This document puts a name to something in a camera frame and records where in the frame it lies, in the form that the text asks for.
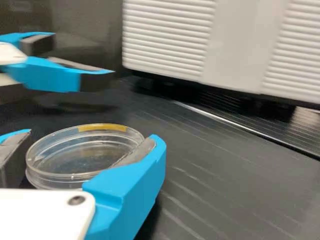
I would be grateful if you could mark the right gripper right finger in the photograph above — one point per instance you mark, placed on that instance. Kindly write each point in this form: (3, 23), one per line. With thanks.
(125, 195)

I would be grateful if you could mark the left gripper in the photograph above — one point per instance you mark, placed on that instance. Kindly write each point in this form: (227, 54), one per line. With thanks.
(8, 53)

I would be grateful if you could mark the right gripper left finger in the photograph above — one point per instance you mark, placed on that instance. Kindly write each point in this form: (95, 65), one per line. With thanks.
(12, 160)

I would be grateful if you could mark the petri dish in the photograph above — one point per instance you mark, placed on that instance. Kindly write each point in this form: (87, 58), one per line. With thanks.
(75, 155)

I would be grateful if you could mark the black platform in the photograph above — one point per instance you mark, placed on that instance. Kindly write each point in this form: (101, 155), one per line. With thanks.
(308, 125)
(225, 187)

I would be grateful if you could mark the white incubator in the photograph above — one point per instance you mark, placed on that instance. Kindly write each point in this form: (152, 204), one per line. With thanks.
(225, 37)

